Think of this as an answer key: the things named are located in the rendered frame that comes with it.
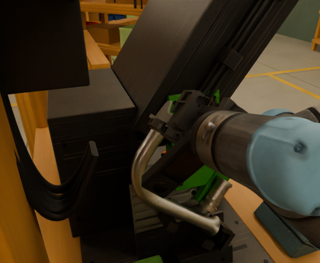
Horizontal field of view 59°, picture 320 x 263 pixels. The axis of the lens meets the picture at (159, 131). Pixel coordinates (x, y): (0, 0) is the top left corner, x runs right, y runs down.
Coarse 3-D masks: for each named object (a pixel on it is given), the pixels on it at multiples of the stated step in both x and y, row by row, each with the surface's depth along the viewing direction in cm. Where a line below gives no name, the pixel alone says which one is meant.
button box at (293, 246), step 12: (264, 204) 76; (264, 216) 75; (276, 216) 72; (276, 228) 71; (288, 228) 69; (288, 240) 68; (300, 240) 66; (288, 252) 67; (300, 252) 66; (312, 252) 68
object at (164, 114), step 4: (164, 104) 51; (168, 104) 49; (164, 108) 50; (168, 108) 49; (160, 112) 50; (164, 112) 49; (168, 112) 48; (156, 116) 51; (160, 116) 49; (164, 116) 48; (168, 116) 47; (164, 120) 47; (168, 120) 46; (152, 128) 49; (160, 132) 46
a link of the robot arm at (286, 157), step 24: (240, 120) 28; (264, 120) 26; (288, 120) 24; (216, 144) 29; (240, 144) 26; (264, 144) 23; (288, 144) 21; (312, 144) 20; (240, 168) 25; (264, 168) 22; (288, 168) 21; (312, 168) 21; (264, 192) 24; (288, 192) 21; (312, 192) 21; (288, 216) 26
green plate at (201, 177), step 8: (168, 96) 56; (176, 96) 57; (216, 96) 59; (200, 168) 62; (208, 168) 63; (192, 176) 62; (200, 176) 63; (208, 176) 63; (184, 184) 62; (192, 184) 62; (200, 184) 63
